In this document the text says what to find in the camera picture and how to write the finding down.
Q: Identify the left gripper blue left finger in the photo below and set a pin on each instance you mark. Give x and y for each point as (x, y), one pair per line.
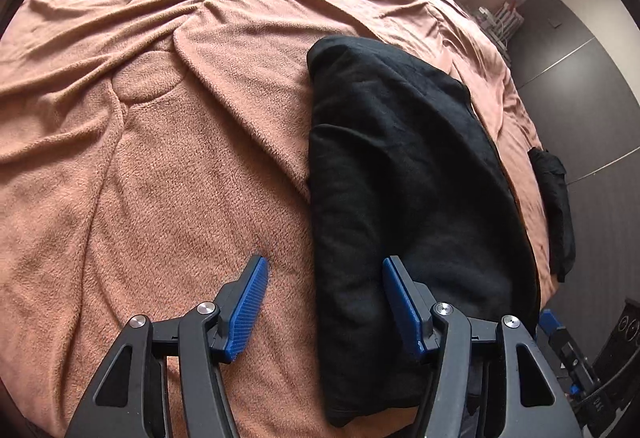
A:
(239, 303)

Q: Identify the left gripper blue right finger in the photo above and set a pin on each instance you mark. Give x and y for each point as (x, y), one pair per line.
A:
(411, 309)

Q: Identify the black shorts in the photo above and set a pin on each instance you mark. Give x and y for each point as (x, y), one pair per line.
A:
(400, 165)

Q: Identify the folded black pants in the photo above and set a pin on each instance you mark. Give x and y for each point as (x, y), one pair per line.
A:
(550, 174)

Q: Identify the brown bed blanket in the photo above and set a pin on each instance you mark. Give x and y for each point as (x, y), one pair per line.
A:
(149, 147)

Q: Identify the dark wood wardrobe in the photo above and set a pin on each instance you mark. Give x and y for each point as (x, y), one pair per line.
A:
(586, 114)

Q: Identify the cream bedside cabinet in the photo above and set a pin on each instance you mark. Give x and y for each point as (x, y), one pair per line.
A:
(500, 26)

